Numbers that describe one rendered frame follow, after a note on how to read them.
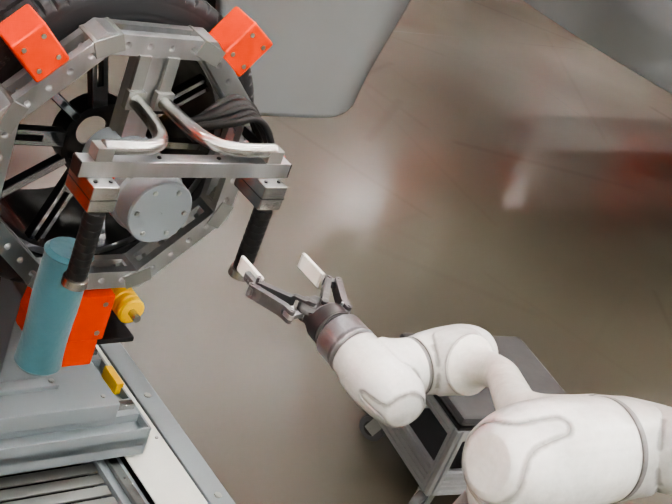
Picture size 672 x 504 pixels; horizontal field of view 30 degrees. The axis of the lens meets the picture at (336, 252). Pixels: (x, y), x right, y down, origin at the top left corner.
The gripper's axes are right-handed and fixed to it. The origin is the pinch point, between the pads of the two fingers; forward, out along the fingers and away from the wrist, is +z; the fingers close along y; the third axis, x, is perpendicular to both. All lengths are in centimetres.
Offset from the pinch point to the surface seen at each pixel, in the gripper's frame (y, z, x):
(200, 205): 5.3, 32.3, -8.2
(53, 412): -13, 34, -60
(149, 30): -17.6, 32.8, 28.4
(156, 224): -17.0, 14.1, -0.2
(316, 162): 165, 177, -83
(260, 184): -2.4, 8.2, 11.7
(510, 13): 441, 358, -83
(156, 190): -19.2, 14.1, 6.9
